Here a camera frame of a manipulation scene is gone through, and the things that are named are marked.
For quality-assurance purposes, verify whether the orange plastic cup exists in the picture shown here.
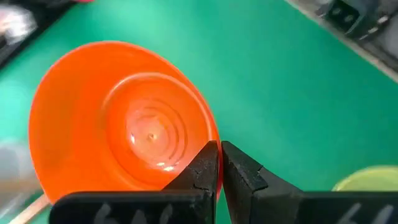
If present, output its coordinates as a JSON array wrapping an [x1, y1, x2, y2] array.
[[28, 40, 223, 205]]

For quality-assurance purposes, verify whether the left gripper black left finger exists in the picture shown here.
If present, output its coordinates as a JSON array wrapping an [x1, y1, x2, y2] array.
[[49, 140, 220, 224]]

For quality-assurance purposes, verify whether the yellow-green plastic bowl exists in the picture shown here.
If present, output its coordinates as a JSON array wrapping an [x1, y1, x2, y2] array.
[[331, 165, 398, 192]]

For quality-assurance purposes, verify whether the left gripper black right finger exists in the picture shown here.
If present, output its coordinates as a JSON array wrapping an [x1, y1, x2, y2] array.
[[222, 140, 398, 224]]

